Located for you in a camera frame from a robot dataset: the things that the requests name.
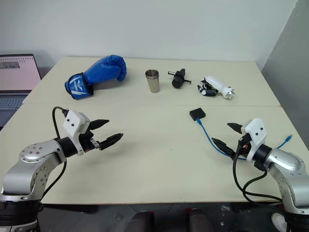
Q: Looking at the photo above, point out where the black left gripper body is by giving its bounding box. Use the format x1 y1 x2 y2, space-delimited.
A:
79 130 101 155

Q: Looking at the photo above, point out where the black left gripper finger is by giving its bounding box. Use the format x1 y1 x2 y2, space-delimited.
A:
98 132 125 151
89 118 111 131

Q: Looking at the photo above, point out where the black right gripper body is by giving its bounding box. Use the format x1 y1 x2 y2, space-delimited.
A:
235 133 252 159

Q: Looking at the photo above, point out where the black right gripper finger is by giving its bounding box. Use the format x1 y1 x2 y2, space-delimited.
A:
226 122 243 134
211 137 236 159

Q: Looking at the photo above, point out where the small black plastic box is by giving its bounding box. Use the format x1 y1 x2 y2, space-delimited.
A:
189 107 207 121

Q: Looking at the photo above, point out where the white robotic hand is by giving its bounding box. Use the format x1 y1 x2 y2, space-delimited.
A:
197 75 236 101

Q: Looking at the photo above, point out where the blue boxing glove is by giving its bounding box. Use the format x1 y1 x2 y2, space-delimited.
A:
64 55 127 101

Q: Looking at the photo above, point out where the stainless steel cup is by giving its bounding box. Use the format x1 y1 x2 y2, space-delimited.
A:
144 69 160 93

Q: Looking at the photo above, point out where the black cylindrical motor part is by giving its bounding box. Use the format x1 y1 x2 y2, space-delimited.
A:
168 68 193 89

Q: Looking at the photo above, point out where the white rounded object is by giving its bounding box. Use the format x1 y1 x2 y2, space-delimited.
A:
271 212 288 232

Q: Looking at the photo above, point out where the dark rounded shape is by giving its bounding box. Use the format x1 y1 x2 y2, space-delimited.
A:
131 211 155 232

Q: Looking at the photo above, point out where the grey laptop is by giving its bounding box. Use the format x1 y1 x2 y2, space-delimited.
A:
0 53 42 129

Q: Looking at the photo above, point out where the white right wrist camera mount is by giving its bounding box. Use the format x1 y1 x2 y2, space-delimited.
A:
241 118 267 161

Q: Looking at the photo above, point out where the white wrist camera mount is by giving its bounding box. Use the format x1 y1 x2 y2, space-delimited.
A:
241 118 267 161
63 110 91 157

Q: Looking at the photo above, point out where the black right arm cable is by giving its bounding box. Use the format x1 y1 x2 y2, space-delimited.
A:
232 137 283 204

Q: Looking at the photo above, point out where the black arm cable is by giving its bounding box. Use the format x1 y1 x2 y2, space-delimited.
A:
232 137 283 204
39 106 71 206

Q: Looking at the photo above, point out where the blue cable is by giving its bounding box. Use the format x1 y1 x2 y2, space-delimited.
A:
196 118 294 161

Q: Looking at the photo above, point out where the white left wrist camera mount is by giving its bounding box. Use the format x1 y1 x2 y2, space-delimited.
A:
63 110 91 157

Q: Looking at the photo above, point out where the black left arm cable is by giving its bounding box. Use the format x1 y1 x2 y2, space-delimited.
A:
39 106 71 206

